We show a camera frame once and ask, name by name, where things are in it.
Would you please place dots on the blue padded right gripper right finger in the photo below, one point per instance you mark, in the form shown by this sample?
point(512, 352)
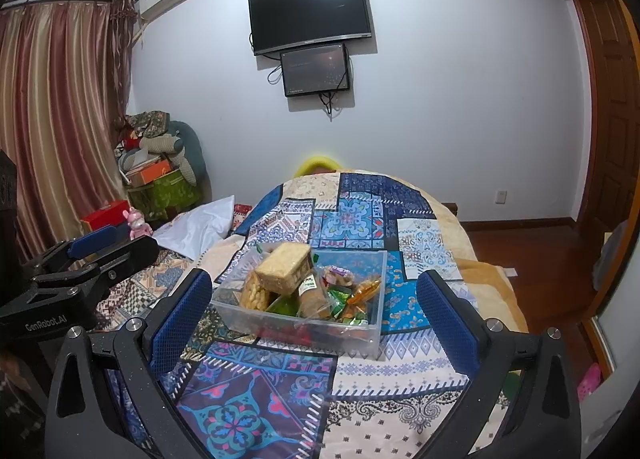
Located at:
point(449, 317)

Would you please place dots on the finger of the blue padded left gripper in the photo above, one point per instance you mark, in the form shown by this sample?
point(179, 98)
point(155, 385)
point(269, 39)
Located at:
point(92, 243)
point(125, 259)

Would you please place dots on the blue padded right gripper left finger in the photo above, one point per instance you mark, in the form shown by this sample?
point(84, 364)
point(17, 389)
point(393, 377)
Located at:
point(174, 319)

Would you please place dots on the clear cracker block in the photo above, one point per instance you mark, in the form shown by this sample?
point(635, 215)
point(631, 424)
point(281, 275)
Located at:
point(285, 268)

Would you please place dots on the red box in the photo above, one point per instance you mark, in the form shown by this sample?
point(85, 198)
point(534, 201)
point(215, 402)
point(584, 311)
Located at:
point(108, 215)

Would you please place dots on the pink toy figure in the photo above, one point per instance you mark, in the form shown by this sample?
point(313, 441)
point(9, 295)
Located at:
point(135, 220)

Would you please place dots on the white pillow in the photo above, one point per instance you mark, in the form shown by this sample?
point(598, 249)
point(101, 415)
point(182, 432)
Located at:
point(192, 233)

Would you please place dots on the yellow cracker snack bag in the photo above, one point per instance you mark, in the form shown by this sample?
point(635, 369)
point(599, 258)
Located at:
point(253, 294)

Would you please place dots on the pile of clothes and boxes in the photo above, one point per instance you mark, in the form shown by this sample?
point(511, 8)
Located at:
point(162, 165)

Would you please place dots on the green snack packet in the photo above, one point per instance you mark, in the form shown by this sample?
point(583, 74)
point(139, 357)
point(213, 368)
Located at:
point(285, 306)

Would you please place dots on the clear plastic storage box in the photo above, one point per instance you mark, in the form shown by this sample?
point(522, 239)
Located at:
point(340, 302)

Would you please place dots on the patchwork patterned bed quilt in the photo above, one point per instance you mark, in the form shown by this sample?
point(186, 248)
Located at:
point(244, 397)

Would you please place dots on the grey cloth on door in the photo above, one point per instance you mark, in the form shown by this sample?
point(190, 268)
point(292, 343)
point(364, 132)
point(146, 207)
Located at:
point(609, 249)

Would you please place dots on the striped brown curtain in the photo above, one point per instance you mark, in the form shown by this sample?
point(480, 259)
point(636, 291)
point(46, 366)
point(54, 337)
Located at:
point(65, 77)

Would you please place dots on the yellow plastic stool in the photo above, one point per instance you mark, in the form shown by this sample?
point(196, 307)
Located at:
point(317, 165)

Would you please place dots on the brown wooden door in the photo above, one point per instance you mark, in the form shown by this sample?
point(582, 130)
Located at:
point(614, 148)

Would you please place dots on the white wall socket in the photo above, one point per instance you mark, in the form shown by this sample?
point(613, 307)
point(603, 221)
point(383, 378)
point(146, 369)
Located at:
point(501, 197)

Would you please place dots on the small wall monitor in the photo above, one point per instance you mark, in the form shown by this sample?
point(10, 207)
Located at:
point(315, 70)

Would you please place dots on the large wall television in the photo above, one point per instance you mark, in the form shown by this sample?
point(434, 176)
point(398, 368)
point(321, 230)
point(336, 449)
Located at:
point(277, 25)

